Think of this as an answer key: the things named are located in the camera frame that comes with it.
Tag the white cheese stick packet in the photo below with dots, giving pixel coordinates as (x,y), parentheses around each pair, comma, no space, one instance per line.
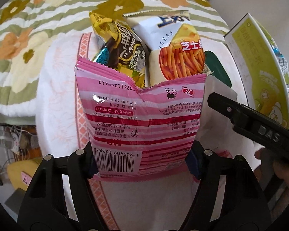
(159,31)

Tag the dark green flat packet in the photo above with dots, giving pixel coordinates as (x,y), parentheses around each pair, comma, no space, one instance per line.
(216,67)

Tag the floral striped blanket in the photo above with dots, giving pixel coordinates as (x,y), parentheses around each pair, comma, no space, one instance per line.
(50,9)

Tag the green cardboard box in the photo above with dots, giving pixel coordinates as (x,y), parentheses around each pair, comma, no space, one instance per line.
(250,53)

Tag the silver snack packet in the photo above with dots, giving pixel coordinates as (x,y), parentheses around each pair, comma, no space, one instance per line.
(284,67)

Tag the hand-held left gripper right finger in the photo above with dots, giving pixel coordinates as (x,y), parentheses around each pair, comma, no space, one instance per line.
(193,164)

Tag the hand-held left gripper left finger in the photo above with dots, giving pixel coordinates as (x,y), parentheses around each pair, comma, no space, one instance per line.
(86,158)

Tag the white towel with pink trim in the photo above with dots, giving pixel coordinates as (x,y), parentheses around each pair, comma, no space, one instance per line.
(62,89)

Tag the person's right hand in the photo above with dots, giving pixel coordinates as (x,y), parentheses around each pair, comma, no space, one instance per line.
(285,175)

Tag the olive green mattress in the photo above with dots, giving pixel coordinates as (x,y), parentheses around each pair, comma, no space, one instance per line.
(12,118)

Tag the gold snack packet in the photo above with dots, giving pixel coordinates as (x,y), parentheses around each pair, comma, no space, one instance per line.
(120,43)

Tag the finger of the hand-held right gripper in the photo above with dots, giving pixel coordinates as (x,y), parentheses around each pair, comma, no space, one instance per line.
(221,104)

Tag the pink striped snack packet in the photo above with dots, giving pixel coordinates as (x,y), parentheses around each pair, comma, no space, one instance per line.
(139,125)

